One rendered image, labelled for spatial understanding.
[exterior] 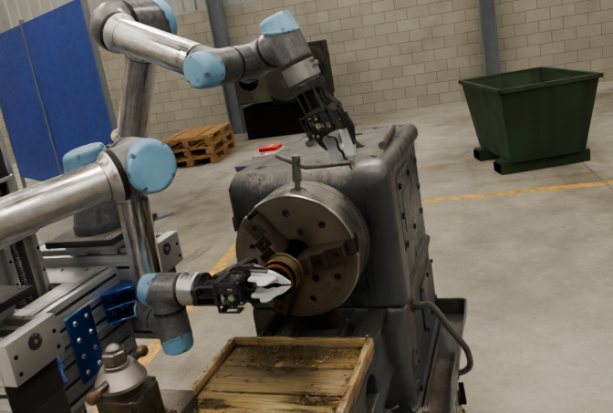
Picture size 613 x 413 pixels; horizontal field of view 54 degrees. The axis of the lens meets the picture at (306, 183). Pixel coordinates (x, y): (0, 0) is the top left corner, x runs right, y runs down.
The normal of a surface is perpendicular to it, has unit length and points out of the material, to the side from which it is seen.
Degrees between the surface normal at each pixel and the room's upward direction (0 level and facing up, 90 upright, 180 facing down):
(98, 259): 90
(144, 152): 89
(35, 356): 90
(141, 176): 89
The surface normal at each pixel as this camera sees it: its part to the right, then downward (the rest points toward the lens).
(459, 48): -0.18, 0.26
